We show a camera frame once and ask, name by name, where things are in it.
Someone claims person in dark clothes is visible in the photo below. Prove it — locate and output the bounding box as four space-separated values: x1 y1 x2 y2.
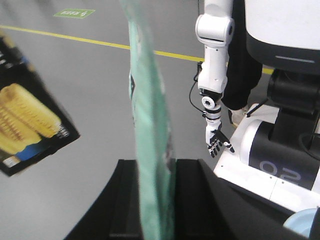
222 0 263 127

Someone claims teal goji berry pouch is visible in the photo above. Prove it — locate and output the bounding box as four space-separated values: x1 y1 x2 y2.
120 0 176 240

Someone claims black Franzzi cookie box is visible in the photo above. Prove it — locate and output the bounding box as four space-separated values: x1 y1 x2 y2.
0 30 80 176

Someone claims white humanoid robot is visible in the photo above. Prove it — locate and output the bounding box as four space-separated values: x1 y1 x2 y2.
195 0 320 213

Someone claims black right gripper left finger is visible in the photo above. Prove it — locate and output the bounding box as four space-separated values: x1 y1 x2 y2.
65 159 143 240

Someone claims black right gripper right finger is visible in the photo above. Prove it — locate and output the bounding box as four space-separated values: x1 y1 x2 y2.
175 159 303 240

